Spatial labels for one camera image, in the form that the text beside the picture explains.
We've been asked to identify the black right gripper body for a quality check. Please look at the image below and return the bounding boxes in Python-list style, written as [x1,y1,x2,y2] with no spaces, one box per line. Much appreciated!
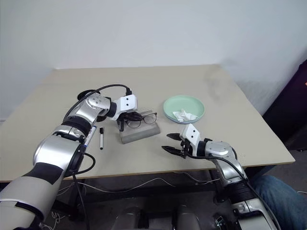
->
[178,139,192,159]

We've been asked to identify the white marker with black cap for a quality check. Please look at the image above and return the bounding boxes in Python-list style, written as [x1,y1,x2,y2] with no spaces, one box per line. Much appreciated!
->
[99,127,106,151]

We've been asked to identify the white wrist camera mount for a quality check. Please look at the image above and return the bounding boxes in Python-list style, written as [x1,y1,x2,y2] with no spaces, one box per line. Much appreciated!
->
[179,123,201,154]
[116,94,139,120]

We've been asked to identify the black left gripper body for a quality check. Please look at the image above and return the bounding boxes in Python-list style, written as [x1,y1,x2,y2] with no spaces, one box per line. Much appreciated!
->
[117,110,135,124]

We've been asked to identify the person's leg in jeans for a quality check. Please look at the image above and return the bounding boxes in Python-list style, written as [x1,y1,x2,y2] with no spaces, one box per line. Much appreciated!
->
[251,174,307,230]

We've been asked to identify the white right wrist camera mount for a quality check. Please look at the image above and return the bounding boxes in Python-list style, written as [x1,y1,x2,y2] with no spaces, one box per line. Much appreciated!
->
[179,123,201,154]

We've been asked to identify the grey rounded robot leg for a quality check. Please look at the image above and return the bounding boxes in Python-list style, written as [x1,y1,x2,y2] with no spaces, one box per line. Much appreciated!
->
[115,203,147,230]
[173,203,206,230]

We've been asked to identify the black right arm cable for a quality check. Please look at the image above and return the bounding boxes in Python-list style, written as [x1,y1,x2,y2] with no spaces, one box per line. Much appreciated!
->
[184,152,282,230]

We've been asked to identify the thin white wire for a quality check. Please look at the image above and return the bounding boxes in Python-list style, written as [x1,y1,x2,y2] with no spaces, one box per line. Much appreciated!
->
[57,171,221,195]

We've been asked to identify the light blue plate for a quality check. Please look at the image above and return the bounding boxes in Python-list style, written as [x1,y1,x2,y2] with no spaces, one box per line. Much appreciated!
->
[164,113,201,125]

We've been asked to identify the grey glasses case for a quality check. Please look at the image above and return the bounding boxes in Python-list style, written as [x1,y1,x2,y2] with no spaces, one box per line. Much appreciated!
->
[118,109,161,145]

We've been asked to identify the dark table frame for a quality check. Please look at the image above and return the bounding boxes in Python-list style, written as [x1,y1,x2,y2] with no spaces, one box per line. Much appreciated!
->
[54,165,281,222]

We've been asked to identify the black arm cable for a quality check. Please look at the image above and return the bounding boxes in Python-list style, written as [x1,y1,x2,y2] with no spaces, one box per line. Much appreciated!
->
[68,83,133,230]
[184,152,282,230]

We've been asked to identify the light green plate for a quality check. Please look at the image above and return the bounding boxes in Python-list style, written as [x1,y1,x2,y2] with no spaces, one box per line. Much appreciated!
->
[163,95,206,124]

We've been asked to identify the white marker with blue cap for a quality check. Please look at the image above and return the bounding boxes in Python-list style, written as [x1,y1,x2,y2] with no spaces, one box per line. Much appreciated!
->
[82,125,97,148]

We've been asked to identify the crumpled white paper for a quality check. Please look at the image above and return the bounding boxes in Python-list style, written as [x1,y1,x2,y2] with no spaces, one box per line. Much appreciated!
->
[172,108,199,122]

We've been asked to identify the black frame glasses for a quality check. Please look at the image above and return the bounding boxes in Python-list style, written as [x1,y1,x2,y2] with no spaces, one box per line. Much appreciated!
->
[124,112,158,129]

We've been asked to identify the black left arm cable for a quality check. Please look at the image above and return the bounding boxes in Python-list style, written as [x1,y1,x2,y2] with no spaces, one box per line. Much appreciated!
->
[68,83,133,230]

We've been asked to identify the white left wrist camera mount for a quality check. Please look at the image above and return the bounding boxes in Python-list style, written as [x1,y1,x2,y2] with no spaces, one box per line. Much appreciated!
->
[116,94,139,120]

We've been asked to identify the dark cabinet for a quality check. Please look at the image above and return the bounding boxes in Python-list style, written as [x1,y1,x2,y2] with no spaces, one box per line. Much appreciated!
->
[262,51,307,152]

